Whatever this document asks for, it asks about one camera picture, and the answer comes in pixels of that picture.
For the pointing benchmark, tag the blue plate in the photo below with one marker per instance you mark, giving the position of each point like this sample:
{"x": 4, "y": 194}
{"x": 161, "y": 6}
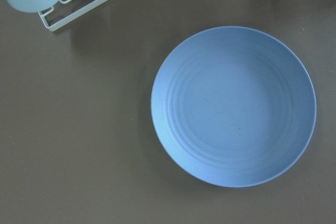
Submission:
{"x": 233, "y": 106}

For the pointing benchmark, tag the white cup rack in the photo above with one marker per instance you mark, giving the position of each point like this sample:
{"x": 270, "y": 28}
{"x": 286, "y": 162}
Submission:
{"x": 86, "y": 6}

